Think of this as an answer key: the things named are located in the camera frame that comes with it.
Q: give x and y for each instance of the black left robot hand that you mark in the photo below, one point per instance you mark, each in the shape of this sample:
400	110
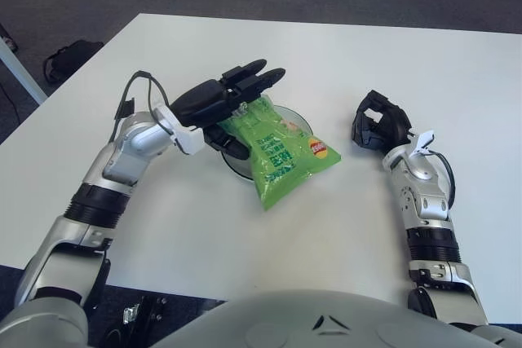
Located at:
204	99

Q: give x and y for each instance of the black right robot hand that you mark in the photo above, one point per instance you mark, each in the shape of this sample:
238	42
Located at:
391	126

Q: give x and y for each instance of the green snack bag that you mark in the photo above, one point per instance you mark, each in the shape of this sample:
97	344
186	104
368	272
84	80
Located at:
281	152

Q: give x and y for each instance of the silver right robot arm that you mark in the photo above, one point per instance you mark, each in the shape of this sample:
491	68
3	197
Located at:
428	205

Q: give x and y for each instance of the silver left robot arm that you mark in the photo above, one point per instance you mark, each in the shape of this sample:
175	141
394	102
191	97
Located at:
122	160

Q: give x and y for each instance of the white plate with black rim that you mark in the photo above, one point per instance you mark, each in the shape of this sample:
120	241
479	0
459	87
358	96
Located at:
295	120

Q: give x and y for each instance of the black backpack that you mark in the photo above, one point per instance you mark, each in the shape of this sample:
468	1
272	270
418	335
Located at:
69	62

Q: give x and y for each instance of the white table leg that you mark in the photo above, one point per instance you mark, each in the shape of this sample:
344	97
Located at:
24	79

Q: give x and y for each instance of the grey robot torso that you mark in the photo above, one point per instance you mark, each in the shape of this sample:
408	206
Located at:
326	319

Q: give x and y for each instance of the silver metal bracket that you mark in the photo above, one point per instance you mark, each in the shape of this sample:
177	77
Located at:
130	313

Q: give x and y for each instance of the black metal frame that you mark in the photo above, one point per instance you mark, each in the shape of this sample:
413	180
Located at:
149	319

